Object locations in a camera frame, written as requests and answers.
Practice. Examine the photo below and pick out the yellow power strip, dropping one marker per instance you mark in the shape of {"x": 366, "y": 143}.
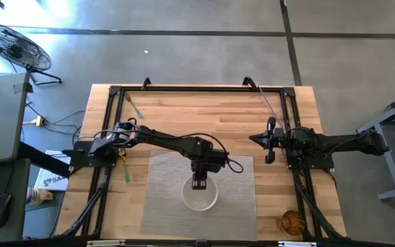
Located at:
{"x": 39, "y": 121}

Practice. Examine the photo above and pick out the black floor fan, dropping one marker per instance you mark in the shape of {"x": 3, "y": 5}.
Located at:
{"x": 12, "y": 44}

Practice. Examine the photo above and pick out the dark grey desk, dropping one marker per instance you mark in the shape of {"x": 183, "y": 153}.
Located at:
{"x": 14, "y": 209}

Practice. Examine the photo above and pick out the white printed cardboard box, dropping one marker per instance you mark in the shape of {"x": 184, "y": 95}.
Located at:
{"x": 55, "y": 182}

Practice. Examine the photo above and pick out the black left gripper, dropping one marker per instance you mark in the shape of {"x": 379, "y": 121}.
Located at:
{"x": 199, "y": 169}

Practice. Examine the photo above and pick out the yellow snack bag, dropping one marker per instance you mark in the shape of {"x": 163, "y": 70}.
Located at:
{"x": 41, "y": 196}

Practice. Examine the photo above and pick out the grey woven placemat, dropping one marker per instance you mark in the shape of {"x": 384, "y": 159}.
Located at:
{"x": 170, "y": 206}

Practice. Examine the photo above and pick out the silver metal bracket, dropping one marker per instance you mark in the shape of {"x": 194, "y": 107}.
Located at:
{"x": 297, "y": 244}
{"x": 105, "y": 243}

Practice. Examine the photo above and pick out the amber faceted glass tumbler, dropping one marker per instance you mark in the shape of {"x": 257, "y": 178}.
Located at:
{"x": 291, "y": 223}

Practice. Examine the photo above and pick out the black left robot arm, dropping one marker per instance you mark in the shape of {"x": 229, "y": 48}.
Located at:
{"x": 170, "y": 140}

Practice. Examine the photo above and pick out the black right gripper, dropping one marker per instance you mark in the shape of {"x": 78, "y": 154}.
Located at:
{"x": 278, "y": 139}

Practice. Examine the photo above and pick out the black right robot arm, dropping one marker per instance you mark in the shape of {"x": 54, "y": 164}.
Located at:
{"x": 341, "y": 142}

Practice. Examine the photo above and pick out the black aluminium table frame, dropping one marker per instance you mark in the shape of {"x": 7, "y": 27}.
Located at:
{"x": 201, "y": 88}

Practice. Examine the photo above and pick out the white ceramic bowl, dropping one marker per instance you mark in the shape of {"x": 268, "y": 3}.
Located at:
{"x": 201, "y": 203}

